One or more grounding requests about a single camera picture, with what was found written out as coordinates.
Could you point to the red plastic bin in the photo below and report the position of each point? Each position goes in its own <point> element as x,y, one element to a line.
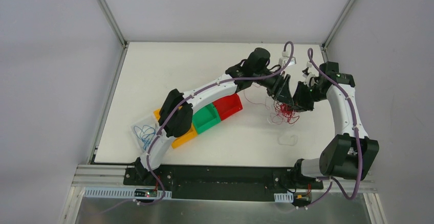
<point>228,106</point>

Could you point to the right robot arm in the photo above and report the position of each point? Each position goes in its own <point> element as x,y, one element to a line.
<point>351,152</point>

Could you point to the yellow plastic bin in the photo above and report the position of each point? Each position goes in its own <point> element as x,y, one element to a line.
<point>191,133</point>

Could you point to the clear plastic bin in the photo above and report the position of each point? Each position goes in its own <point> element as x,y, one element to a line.
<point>144,131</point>

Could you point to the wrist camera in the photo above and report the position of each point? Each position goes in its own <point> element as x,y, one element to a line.
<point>287,61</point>
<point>310,78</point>

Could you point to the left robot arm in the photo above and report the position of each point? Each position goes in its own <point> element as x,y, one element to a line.
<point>176,113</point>

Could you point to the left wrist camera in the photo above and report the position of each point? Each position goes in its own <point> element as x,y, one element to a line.
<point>287,61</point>

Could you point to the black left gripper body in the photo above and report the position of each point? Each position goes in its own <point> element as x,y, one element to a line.
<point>280,85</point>

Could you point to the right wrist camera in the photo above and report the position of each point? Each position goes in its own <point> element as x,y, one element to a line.
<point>310,78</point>

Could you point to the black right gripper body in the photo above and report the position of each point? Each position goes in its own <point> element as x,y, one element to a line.
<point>305,92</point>

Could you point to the green plastic bin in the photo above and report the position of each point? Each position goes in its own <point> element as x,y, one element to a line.
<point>206,118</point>

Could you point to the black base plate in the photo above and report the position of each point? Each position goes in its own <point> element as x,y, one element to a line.
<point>220,182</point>

